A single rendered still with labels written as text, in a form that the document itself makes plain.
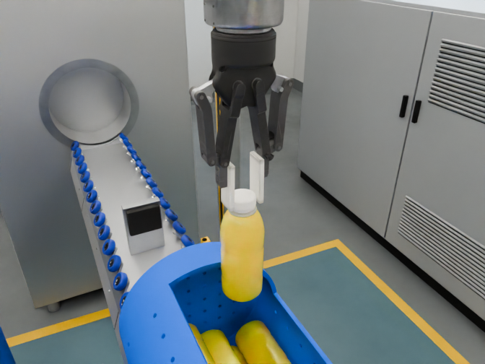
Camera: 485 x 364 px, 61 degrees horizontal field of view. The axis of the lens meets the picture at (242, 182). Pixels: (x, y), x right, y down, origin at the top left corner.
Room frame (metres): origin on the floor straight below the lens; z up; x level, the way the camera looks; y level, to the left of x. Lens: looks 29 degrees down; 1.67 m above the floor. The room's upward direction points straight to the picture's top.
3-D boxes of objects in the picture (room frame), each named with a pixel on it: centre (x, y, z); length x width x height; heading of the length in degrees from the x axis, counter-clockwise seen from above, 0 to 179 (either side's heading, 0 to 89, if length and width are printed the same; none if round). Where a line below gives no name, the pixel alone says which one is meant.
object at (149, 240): (0.93, 0.27, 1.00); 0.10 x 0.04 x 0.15; 116
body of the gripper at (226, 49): (0.49, 0.00, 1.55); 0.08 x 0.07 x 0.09; 117
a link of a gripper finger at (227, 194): (0.48, 0.02, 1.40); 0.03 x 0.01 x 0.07; 27
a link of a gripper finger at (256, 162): (0.50, -0.02, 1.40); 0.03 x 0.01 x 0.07; 27
